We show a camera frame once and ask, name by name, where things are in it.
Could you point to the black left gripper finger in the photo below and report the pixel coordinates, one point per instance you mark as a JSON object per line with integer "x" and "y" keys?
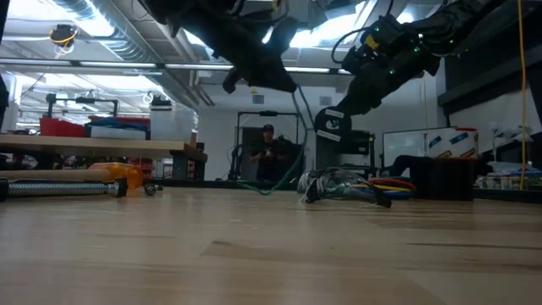
{"x": 232, "y": 81}

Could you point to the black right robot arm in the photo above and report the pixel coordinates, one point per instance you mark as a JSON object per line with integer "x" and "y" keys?
{"x": 394, "y": 72}

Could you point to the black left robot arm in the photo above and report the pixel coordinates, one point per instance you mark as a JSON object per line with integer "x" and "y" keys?
{"x": 190, "y": 8}

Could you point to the white storage container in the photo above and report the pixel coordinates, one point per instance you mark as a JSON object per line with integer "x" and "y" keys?
{"x": 171, "y": 125}

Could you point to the person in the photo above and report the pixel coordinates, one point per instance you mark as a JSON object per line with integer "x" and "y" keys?
{"x": 267, "y": 161}

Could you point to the long LED light bar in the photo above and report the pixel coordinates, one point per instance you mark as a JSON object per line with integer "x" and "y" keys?
{"x": 118, "y": 64}

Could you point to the white tray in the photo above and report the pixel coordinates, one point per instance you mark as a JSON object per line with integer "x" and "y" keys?
{"x": 118, "y": 133}

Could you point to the blue tray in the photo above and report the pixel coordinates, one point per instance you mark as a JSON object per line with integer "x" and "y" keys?
{"x": 114, "y": 124}

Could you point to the dark cabinet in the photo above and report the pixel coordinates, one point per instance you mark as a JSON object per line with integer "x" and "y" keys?
{"x": 360, "y": 156}

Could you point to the red plastic bin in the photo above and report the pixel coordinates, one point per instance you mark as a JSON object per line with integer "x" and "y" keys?
{"x": 63, "y": 128}

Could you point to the whiteboard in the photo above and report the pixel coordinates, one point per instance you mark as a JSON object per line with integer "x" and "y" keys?
{"x": 402, "y": 146}

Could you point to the black box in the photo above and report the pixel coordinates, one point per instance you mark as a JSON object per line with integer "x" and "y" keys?
{"x": 440, "y": 180}

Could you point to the wall vent grille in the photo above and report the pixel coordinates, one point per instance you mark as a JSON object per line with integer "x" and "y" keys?
{"x": 258, "y": 99}
{"x": 325, "y": 101}

